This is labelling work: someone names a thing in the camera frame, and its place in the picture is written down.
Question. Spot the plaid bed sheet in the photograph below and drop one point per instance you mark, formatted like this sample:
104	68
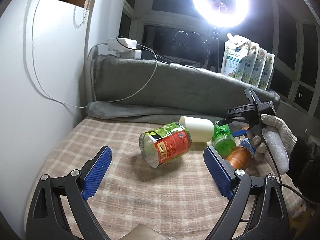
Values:
177	200

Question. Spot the white refill pouch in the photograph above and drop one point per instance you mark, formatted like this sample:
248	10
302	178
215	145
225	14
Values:
267	71
249	62
258	67
236	49

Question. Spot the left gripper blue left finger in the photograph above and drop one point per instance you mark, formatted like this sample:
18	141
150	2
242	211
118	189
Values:
93	172

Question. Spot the white plastic cup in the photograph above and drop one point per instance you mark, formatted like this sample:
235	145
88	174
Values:
201	130

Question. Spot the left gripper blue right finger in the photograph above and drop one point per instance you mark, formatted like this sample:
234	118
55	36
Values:
221	171

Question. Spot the black tripod stand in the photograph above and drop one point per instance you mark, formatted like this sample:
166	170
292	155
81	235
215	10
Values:
212	57

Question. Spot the white power strip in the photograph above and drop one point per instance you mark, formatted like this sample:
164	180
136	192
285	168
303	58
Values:
125	48

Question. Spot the white knit gloved right hand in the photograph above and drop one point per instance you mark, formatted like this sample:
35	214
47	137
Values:
275	144

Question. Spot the white ring light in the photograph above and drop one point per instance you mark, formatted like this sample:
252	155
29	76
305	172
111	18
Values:
223	13

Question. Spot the grey fleece blanket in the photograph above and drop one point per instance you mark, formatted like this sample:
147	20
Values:
149	91

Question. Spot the blue orange bottle cup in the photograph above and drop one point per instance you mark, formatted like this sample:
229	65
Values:
246	144

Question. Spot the green tea bottle cup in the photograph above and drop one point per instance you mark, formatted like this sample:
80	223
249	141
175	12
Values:
223	140

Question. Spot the orange paper cup near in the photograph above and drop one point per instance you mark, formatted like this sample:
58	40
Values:
240	158

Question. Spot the red green label cup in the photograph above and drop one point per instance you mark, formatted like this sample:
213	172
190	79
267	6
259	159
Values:
164	144

